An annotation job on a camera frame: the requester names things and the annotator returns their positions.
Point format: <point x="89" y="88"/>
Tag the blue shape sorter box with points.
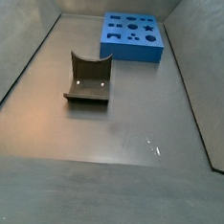
<point x="128" y="36"/>

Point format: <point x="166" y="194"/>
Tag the black curved holder bracket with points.
<point x="91" y="79"/>

